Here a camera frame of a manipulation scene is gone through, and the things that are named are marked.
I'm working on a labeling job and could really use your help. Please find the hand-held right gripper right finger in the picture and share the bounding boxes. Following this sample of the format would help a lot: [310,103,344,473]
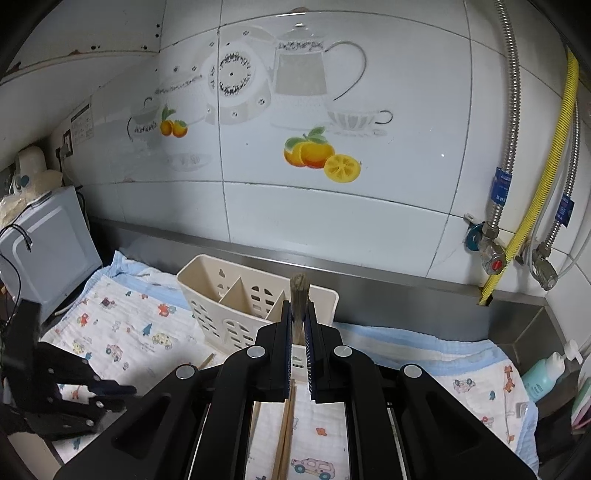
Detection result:
[305,300,539,480]

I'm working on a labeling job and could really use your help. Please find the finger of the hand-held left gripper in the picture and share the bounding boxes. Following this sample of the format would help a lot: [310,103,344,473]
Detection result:
[23,397,126,439]
[37,342,138,398]

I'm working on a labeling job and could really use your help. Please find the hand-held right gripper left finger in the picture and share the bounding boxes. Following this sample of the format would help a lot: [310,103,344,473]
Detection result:
[53,300,294,480]

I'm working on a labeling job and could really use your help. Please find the cream plastic utensil holder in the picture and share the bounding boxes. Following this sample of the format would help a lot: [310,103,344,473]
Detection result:
[176,254,340,384]

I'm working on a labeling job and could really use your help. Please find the printed cartoon blanket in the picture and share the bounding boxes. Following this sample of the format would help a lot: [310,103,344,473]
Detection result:
[41,249,540,480]

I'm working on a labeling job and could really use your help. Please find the white microwave oven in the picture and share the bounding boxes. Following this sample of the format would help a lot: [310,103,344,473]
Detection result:
[0,186,103,320]

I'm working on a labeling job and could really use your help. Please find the clear plastic bag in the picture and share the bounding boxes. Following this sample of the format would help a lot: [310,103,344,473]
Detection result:
[0,170,65,224]

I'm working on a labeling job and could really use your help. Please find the white appliance behind microwave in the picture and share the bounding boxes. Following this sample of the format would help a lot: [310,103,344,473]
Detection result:
[13,144,48,185]

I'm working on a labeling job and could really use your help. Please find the metal valve with red knob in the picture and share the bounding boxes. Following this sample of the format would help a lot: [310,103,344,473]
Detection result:
[465,220,509,278]

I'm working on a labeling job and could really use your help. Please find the teal pump bottle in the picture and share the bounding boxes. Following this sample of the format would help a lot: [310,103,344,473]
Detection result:
[522,339,583,404]

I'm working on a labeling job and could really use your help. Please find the plain metal valve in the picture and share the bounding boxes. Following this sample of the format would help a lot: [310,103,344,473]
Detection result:
[527,244,560,291]

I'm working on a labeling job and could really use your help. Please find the pastel plastic plates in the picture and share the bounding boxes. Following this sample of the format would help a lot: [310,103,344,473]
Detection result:
[570,368,591,435]

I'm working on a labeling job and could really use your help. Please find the black cable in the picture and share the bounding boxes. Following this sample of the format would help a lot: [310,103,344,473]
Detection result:
[0,224,34,305]

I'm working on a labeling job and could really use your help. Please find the white wall label sticker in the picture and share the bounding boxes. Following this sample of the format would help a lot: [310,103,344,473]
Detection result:
[71,105,96,145]

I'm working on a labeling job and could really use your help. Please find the white plastic hose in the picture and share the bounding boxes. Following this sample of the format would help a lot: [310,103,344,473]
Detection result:
[522,185,591,289]

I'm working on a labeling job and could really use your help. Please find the long braided metal hose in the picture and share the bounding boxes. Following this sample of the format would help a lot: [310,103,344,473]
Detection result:
[490,0,522,232]

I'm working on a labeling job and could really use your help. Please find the yellow corrugated gas hose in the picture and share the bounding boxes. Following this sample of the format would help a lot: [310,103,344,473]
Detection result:
[479,50,581,306]

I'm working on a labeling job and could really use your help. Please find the short braided metal hose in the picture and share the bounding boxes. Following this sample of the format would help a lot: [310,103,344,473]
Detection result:
[538,97,581,257]

